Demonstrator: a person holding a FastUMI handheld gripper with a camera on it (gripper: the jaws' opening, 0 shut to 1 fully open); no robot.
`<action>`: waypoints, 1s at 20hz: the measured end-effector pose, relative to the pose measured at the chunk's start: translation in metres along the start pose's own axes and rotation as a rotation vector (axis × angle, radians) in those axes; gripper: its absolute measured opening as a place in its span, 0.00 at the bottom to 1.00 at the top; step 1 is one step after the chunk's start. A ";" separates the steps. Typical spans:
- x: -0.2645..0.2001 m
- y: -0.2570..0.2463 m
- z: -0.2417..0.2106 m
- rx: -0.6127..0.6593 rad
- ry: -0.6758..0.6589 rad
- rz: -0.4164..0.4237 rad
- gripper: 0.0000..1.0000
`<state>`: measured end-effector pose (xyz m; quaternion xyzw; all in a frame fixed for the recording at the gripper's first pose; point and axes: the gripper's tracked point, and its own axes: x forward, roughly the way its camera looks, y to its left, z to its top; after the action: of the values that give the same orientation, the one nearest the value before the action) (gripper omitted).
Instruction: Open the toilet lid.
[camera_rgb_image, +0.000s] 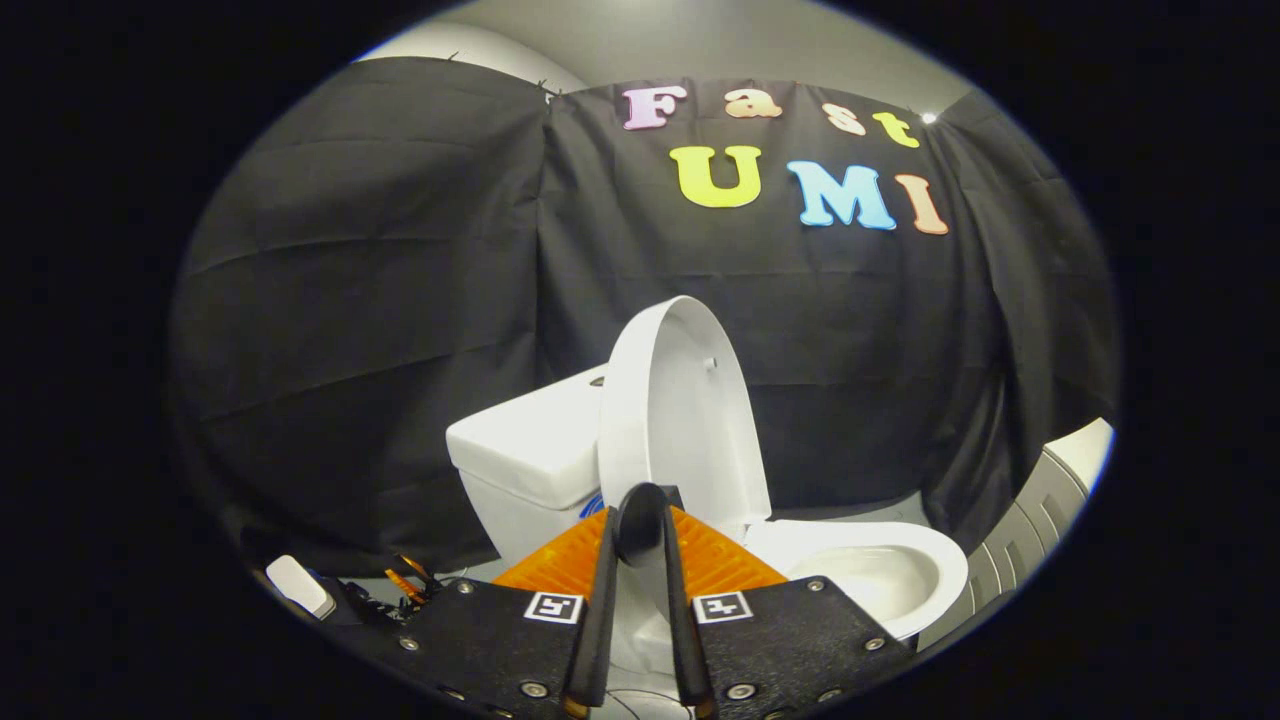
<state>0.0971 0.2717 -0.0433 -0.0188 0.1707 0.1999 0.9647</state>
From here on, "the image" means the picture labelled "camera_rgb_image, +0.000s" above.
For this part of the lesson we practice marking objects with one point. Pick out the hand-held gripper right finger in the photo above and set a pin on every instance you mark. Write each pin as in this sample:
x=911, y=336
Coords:
x=683, y=630

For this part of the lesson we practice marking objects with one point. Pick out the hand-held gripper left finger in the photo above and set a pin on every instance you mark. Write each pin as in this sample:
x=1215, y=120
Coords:
x=598, y=620

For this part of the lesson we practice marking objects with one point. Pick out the white toilet lid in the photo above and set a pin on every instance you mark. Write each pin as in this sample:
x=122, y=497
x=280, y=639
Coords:
x=680, y=420

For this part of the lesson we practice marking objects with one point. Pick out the white toilet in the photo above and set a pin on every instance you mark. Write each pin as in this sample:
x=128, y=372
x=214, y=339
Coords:
x=520, y=450

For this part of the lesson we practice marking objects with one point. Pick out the white toilet seat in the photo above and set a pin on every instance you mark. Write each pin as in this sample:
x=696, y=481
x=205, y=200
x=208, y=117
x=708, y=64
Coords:
x=940, y=560

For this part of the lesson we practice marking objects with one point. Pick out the small white device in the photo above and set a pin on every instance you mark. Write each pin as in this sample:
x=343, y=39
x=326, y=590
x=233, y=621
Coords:
x=298, y=585

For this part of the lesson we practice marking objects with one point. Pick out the black backdrop cloth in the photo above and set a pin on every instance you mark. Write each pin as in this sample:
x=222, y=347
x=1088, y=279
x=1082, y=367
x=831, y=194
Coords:
x=400, y=300

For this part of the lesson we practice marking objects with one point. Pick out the white cabinet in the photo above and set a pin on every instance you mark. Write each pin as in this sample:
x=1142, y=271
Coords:
x=1040, y=510

